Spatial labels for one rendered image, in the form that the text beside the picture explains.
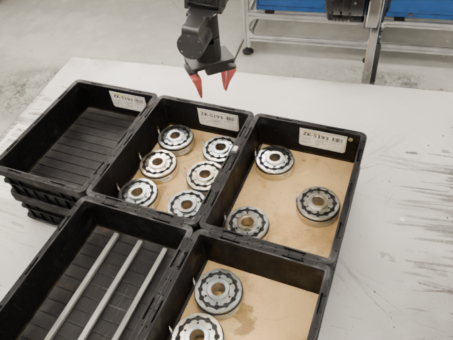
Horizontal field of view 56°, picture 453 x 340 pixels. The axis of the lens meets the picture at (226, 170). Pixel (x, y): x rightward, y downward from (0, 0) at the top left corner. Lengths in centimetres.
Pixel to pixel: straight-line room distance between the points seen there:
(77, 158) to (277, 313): 73
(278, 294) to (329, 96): 87
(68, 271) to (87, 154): 39
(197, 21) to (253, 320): 61
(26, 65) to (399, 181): 289
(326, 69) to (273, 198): 197
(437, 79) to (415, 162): 165
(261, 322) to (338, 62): 235
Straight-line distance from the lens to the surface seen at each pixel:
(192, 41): 88
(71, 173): 129
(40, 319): 106
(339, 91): 164
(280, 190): 112
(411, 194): 134
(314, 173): 116
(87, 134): 140
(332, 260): 89
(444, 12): 295
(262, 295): 96
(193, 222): 95
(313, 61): 306
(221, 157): 116
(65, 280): 108
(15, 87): 340
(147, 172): 117
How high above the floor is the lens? 169
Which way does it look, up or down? 47 degrees down
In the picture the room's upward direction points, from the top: 7 degrees counter-clockwise
